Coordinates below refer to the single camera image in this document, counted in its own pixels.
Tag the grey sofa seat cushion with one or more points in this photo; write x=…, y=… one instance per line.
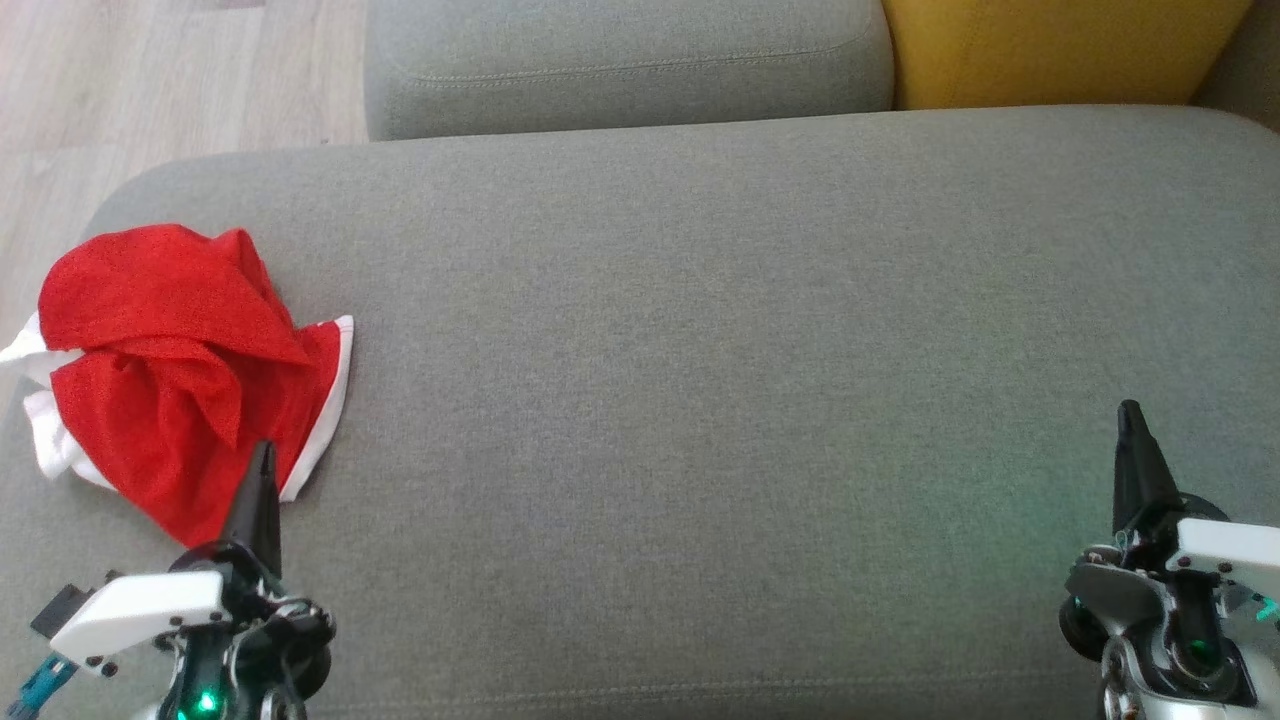
x=620, y=70

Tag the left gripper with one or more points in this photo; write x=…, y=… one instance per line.
x=250, y=640

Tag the red shorts with white trim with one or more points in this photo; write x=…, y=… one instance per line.
x=150, y=450

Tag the wrist white camera housing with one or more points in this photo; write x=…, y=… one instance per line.
x=140, y=610
x=1240, y=550

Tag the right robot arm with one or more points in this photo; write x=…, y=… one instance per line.
x=1125, y=700

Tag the right wrist white camera housing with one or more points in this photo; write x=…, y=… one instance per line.
x=1240, y=550

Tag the large grey sofa seat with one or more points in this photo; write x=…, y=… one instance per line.
x=700, y=400

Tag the large yellow sofa back cushion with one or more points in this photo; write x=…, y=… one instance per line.
x=1050, y=50

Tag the red lettered jersey shirt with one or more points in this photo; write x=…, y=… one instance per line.
x=150, y=290

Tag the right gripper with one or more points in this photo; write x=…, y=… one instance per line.
x=1120, y=590

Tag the left wrist white camera housing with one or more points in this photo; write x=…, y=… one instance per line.
x=140, y=610

